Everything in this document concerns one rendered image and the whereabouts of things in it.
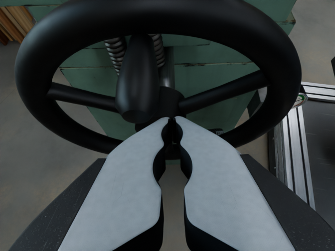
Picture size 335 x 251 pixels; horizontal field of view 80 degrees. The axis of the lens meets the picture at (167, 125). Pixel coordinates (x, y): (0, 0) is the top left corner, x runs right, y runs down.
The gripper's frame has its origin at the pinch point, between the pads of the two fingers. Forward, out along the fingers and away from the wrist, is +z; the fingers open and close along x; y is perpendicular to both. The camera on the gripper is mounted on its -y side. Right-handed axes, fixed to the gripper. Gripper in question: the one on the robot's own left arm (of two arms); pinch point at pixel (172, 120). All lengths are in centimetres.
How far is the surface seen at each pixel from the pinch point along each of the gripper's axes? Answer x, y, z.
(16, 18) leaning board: -105, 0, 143
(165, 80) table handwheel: -0.8, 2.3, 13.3
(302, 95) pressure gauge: 25.8, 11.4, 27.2
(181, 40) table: 1.3, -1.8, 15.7
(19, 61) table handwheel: -11.4, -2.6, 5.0
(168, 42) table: -0.3, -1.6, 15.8
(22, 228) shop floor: -71, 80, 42
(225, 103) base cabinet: 13.7, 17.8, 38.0
